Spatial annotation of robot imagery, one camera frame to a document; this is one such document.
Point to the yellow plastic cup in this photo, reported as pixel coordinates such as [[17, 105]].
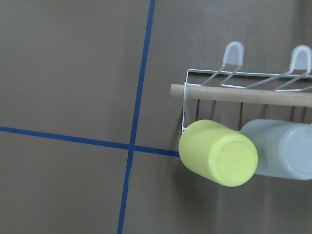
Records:
[[218, 153]]

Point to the grey plastic cup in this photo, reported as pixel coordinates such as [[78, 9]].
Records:
[[284, 148]]

